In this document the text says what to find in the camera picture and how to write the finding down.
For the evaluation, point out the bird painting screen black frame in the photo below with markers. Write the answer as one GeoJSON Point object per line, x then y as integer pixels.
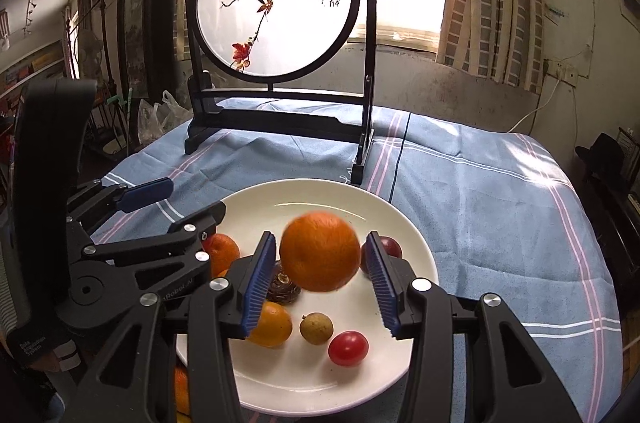
{"type": "Point", "coordinates": [247, 55]}

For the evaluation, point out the white plastic bag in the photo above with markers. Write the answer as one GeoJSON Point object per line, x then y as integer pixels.
{"type": "Point", "coordinates": [154, 121]}

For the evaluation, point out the brown water chestnut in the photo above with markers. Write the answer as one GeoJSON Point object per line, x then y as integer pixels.
{"type": "Point", "coordinates": [282, 289]}

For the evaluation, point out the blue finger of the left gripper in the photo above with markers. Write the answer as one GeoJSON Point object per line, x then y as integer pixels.
{"type": "Point", "coordinates": [94, 202]}
{"type": "Point", "coordinates": [182, 235]}

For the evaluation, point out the dark red plum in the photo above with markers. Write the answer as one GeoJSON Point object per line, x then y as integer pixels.
{"type": "Point", "coordinates": [391, 246]}

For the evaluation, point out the small yellow kumquat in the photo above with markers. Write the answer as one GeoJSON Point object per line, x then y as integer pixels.
{"type": "Point", "coordinates": [316, 328]}

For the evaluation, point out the large orange mandarin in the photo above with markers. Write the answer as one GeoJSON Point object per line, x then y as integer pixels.
{"type": "Point", "coordinates": [320, 252]}

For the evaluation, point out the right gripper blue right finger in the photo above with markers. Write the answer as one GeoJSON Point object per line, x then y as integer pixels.
{"type": "Point", "coordinates": [418, 309]}

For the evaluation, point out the red cherry tomato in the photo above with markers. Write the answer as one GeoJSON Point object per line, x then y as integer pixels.
{"type": "Point", "coordinates": [348, 349]}

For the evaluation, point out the black hat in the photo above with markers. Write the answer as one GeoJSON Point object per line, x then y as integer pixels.
{"type": "Point", "coordinates": [605, 156]}

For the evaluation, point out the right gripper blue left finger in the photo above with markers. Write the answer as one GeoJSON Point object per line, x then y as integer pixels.
{"type": "Point", "coordinates": [223, 309]}

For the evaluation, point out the white ceramic plate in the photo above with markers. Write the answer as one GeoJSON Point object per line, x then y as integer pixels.
{"type": "Point", "coordinates": [298, 379]}

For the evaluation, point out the dark framed painting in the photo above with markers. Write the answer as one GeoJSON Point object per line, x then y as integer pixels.
{"type": "Point", "coordinates": [146, 48]}

